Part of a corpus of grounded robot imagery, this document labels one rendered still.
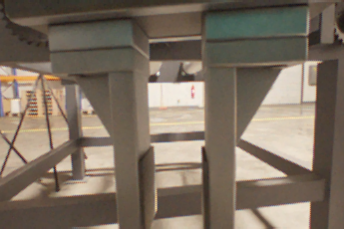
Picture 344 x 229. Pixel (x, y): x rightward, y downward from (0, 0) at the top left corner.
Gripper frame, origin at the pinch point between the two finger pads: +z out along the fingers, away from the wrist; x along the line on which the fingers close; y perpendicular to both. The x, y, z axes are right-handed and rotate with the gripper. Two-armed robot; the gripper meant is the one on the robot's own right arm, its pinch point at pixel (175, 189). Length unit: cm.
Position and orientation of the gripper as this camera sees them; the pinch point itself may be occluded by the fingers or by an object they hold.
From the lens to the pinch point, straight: 10.6
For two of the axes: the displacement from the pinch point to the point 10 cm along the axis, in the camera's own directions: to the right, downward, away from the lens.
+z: 0.3, 9.9, 1.0
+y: -1.2, 1.0, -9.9
